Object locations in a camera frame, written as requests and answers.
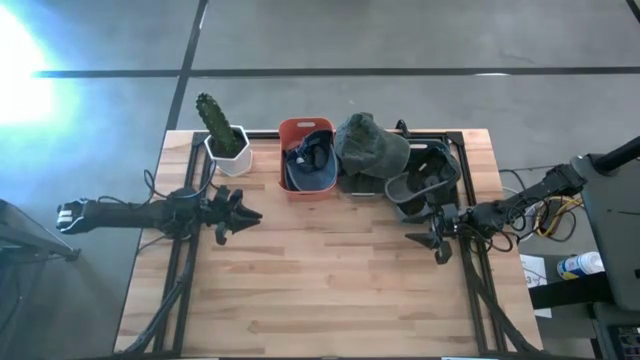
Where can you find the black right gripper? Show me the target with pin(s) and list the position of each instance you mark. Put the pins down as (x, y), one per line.
(450, 222)

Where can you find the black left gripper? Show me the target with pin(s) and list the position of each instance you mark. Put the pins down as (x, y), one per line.
(221, 215)

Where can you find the dark olive cap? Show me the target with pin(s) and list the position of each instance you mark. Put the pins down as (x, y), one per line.
(400, 189)

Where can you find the navy blue cap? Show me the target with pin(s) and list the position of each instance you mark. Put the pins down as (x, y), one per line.
(320, 175)

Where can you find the grey cap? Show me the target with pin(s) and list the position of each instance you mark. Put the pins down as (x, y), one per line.
(370, 145)

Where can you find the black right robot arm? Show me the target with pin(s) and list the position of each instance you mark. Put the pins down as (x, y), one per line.
(525, 197)

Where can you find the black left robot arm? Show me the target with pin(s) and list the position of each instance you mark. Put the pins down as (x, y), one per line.
(125, 215)

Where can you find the teal plastic bin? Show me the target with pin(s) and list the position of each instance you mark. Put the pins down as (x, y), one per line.
(410, 206)

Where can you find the white hexagonal plant pot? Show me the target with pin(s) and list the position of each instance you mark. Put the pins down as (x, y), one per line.
(232, 164)

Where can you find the orange plastic bin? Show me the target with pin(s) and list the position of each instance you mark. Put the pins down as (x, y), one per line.
(307, 196)

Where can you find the clear plastic bin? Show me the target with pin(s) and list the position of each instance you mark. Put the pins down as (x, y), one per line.
(362, 196)

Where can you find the green cactus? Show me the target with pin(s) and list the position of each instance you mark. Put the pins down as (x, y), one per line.
(217, 125)

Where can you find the white paper sheet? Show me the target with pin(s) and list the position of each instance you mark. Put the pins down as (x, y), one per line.
(535, 280)

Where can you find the white and blue bottle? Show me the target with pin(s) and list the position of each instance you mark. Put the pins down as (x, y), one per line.
(580, 265)

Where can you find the black flat panel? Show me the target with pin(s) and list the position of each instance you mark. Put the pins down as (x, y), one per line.
(615, 240)

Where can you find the grey side stand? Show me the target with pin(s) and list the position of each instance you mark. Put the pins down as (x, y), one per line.
(40, 245)

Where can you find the black pole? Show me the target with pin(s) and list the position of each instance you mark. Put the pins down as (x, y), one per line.
(620, 152)

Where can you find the black control box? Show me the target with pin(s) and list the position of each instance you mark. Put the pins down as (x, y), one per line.
(615, 325)

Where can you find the black metal frame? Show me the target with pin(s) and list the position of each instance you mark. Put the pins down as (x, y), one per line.
(175, 280)

